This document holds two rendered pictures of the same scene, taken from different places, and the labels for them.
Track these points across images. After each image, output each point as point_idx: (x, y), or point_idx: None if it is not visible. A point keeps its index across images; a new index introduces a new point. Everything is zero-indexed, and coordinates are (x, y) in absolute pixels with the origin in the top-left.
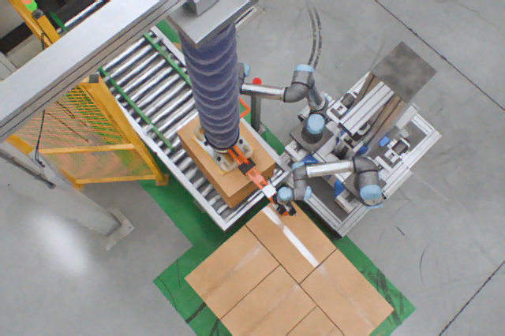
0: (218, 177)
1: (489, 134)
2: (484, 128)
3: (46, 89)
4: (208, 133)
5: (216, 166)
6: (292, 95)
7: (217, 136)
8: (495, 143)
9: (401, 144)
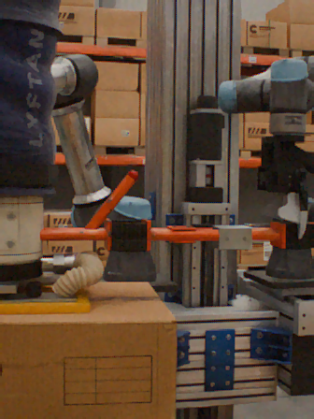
0: (82, 317)
1: (247, 418)
2: (235, 418)
3: None
4: (17, 16)
5: (47, 303)
6: (82, 58)
7: (44, 22)
8: (264, 418)
9: (239, 271)
